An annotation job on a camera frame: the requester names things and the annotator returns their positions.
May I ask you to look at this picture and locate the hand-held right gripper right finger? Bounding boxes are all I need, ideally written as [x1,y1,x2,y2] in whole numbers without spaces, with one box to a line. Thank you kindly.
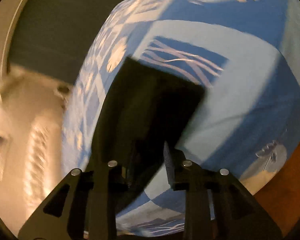
[163,141,283,240]

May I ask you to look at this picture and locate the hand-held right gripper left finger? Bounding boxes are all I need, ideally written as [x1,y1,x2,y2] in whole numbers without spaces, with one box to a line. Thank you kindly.
[17,160,129,240]

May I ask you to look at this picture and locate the black pants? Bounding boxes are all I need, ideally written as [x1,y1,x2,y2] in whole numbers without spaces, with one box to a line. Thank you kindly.
[89,56,207,218]

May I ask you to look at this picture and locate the blue patterned bedsheet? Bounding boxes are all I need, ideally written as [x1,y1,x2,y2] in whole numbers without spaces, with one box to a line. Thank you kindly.
[61,0,300,238]

